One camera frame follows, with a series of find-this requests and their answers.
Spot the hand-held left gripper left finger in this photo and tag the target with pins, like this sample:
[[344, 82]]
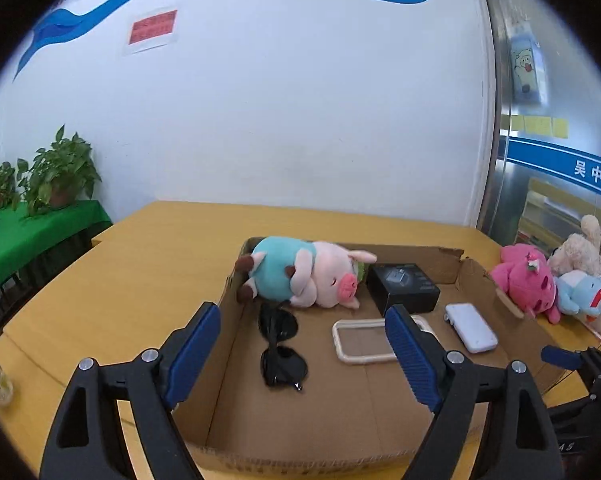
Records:
[[195, 355]]

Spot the yellow sticky note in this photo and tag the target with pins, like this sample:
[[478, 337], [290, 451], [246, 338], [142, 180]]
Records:
[[560, 128], [517, 123], [530, 125], [545, 126]]

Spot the black charger box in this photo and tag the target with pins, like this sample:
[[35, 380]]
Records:
[[405, 285]]

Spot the light blue plush toy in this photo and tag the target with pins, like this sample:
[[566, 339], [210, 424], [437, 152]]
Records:
[[575, 292]]

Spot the shallow cardboard box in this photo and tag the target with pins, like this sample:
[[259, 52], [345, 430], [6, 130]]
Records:
[[330, 410]]

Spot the pig plush in teal shirt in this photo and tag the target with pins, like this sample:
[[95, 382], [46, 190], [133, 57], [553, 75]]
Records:
[[280, 270]]

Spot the beige plush toy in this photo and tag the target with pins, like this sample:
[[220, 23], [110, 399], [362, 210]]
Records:
[[575, 255]]

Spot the green table cloth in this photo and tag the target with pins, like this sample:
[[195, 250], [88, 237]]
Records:
[[30, 240]]

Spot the yellow wooden desktop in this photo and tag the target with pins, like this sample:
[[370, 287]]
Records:
[[130, 270]]

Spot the black sunglasses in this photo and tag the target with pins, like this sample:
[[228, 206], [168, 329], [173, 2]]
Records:
[[280, 367]]

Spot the cream phone case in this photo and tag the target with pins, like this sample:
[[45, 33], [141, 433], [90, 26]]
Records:
[[339, 342]]

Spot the potted green plant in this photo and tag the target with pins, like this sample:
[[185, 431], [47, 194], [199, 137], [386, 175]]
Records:
[[60, 165], [0, 180]]

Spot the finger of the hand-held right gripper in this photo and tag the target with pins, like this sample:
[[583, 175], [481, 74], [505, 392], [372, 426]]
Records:
[[560, 356]]

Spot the grey metal door frame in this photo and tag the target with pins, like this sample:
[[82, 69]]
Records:
[[490, 110]]

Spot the blue window banner strip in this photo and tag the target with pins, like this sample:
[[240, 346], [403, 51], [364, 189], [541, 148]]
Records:
[[555, 157]]

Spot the pink plush toy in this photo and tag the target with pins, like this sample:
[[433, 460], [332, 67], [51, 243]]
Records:
[[520, 275]]

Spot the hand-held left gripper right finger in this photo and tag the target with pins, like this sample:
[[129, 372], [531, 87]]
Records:
[[410, 355]]

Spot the white power bank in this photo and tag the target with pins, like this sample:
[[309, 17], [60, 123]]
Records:
[[470, 327]]

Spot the shelf behind glass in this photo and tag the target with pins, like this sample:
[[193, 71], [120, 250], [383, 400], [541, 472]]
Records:
[[555, 215]]

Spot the red wall notice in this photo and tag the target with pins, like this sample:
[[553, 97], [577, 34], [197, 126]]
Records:
[[153, 30]]

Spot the blue carton-shaped cartoon decoration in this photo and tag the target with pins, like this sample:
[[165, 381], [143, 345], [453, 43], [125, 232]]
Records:
[[525, 65]]

